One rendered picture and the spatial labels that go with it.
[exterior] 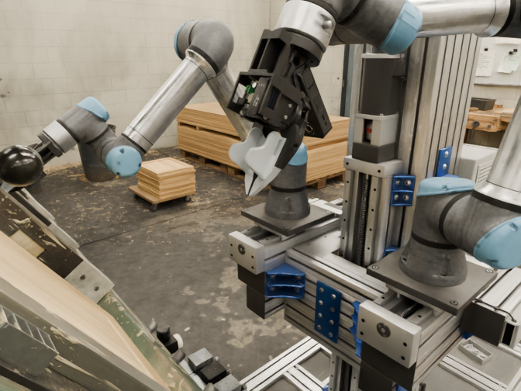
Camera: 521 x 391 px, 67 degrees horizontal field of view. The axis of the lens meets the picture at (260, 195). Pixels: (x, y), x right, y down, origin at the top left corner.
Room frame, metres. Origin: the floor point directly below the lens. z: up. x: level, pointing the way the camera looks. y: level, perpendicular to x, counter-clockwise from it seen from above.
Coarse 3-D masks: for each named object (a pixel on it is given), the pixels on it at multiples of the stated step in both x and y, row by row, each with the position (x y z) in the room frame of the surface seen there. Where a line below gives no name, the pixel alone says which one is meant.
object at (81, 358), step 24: (0, 288) 0.34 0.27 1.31; (24, 312) 0.35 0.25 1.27; (48, 312) 0.39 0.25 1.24; (72, 336) 0.38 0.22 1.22; (72, 360) 0.37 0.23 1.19; (96, 360) 0.39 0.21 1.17; (120, 360) 0.44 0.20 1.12; (96, 384) 0.39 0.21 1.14; (120, 384) 0.40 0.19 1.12; (144, 384) 0.43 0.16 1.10
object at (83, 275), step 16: (0, 192) 0.80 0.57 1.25; (0, 208) 0.80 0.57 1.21; (16, 208) 0.82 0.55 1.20; (0, 224) 0.79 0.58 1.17; (16, 224) 0.81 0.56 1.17; (32, 224) 0.83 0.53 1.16; (48, 240) 0.85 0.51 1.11; (48, 256) 0.84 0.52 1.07; (64, 256) 0.87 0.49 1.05; (80, 256) 0.89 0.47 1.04; (64, 272) 0.86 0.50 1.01; (80, 272) 0.89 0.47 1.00; (96, 272) 0.91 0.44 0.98; (80, 288) 0.88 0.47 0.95; (96, 288) 0.91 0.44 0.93
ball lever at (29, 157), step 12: (0, 156) 0.33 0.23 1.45; (12, 156) 0.33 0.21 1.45; (24, 156) 0.33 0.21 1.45; (36, 156) 0.34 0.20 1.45; (0, 168) 0.33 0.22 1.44; (12, 168) 0.32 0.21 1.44; (24, 168) 0.33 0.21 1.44; (36, 168) 0.34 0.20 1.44; (0, 180) 0.34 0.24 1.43; (12, 180) 0.33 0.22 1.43; (24, 180) 0.33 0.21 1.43; (36, 180) 0.34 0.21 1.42
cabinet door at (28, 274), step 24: (0, 240) 0.66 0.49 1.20; (0, 264) 0.52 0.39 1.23; (24, 264) 0.64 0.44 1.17; (24, 288) 0.50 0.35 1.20; (48, 288) 0.61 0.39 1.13; (72, 288) 0.77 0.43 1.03; (72, 312) 0.59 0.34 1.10; (96, 312) 0.75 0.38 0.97; (96, 336) 0.56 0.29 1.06; (120, 336) 0.71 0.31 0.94; (144, 360) 0.67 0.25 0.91
